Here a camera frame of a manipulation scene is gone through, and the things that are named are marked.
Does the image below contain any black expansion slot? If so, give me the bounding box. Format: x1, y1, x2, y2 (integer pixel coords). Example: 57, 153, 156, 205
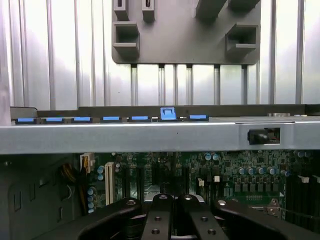
121, 166, 132, 201
134, 166, 146, 201

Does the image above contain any white expansion slot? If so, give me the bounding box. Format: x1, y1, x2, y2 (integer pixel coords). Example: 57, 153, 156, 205
104, 161, 114, 206

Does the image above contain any green motherboard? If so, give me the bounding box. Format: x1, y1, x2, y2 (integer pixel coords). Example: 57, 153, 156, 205
74, 149, 320, 226

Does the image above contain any CPU socket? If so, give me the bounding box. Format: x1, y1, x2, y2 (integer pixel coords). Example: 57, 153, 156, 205
246, 197, 287, 221

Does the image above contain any open black PC case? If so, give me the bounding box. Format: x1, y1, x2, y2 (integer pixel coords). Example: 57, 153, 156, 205
0, 103, 320, 240

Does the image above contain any grey plastic parts rack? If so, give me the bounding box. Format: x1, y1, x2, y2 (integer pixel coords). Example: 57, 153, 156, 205
111, 0, 263, 65

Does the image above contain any yellow black wire bundle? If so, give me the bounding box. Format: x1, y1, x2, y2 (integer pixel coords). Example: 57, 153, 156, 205
59, 162, 88, 216

